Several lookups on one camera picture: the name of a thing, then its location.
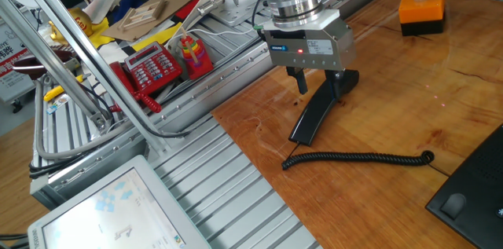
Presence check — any silver Schunk gripper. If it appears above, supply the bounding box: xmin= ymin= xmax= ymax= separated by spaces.
xmin=262 ymin=8 xmax=357 ymax=101

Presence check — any black telephone handset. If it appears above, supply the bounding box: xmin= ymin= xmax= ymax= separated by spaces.
xmin=288 ymin=68 xmax=360 ymax=147

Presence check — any black phone cord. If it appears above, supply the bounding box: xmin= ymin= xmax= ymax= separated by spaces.
xmin=281 ymin=142 xmax=451 ymax=178

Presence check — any red toy telephone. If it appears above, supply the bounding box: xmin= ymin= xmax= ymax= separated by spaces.
xmin=123 ymin=41 xmax=184 ymax=95

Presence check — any black desk telephone base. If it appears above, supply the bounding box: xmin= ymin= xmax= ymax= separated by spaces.
xmin=425 ymin=124 xmax=503 ymax=249

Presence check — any red telephone handset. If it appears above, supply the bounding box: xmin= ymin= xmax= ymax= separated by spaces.
xmin=108 ymin=61 xmax=163 ymax=114

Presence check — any orange emergency stop button box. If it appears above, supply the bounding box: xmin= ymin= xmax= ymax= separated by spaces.
xmin=398 ymin=0 xmax=446 ymax=37

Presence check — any yellow paper sheet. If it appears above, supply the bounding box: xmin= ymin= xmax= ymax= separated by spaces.
xmin=131 ymin=23 xmax=184 ymax=53

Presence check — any white teach pendant tablet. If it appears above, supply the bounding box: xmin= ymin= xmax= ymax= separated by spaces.
xmin=27 ymin=154 xmax=213 ymax=249

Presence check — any golden piggy bank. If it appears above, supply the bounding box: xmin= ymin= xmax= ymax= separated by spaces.
xmin=48 ymin=7 xmax=94 ymax=46

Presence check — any dark red bowl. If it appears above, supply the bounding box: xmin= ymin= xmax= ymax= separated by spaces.
xmin=11 ymin=49 xmax=78 ymax=81

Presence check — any white sign with red band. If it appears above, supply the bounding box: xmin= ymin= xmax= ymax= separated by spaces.
xmin=0 ymin=20 xmax=36 ymax=103

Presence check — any aluminium rail beam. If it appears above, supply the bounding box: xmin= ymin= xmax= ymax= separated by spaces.
xmin=29 ymin=0 xmax=417 ymax=211

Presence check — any rainbow ring stacking toy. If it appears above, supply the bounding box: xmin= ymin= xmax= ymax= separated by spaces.
xmin=178 ymin=27 xmax=215 ymax=81

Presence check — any small wooden frame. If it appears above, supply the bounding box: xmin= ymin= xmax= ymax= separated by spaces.
xmin=117 ymin=0 xmax=167 ymax=32

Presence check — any aluminium frame post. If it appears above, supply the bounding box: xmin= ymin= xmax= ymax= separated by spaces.
xmin=0 ymin=0 xmax=113 ymax=132
xmin=6 ymin=0 xmax=174 ymax=155

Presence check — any yellow handled tool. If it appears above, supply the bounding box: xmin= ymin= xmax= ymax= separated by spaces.
xmin=42 ymin=75 xmax=86 ymax=103

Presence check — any grey flexible hose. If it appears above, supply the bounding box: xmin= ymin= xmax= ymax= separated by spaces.
xmin=33 ymin=79 xmax=137 ymax=160

